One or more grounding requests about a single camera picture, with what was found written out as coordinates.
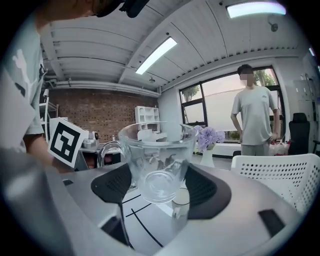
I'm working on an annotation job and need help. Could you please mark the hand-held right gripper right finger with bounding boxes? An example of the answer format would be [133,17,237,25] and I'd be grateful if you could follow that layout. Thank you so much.
[154,163,305,256]

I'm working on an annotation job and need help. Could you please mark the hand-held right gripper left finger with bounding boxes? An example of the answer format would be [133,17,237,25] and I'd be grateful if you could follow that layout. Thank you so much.
[2,149,136,256]

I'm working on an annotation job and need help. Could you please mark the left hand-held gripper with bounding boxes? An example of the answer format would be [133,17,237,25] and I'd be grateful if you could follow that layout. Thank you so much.
[47,117,100,171]

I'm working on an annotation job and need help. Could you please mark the white plastic laundry basket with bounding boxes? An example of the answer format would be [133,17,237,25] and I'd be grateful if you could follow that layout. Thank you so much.
[230,153,320,216]

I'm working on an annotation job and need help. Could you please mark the clear wine glass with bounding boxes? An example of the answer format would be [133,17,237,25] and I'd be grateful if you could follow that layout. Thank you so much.
[96,121,200,205]

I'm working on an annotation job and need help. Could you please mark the person's left forearm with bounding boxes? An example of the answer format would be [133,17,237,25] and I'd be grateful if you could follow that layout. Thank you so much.
[22,133,76,175]

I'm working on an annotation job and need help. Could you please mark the white vase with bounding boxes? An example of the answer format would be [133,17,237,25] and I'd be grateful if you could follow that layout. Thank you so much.
[199,147,216,168]

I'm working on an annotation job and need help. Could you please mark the white red plastic bag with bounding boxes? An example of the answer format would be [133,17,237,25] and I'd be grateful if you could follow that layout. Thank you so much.
[269,139,291,156]

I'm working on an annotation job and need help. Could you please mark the purple flowers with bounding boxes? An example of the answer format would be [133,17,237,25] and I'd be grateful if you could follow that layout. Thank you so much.
[193,125,227,153]

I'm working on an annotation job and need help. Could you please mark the person in white t-shirt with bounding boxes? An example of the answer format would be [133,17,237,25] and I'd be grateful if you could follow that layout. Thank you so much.
[0,12,47,155]

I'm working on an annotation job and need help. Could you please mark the white shelf unit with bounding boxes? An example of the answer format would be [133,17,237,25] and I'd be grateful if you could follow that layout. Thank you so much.
[134,105,161,132]

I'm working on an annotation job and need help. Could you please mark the black office chair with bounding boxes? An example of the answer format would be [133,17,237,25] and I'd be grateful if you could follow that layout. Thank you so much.
[288,112,320,156]

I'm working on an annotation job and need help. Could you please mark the black framed window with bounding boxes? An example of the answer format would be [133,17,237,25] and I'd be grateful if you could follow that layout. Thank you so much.
[178,66,287,131]

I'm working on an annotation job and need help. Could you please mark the ceiling light panel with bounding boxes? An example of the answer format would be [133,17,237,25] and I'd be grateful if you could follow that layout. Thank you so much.
[226,1,287,19]
[134,36,178,75]

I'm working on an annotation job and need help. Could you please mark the black head-worn camera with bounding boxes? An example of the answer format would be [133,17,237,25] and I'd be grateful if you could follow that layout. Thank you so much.
[96,0,151,18]

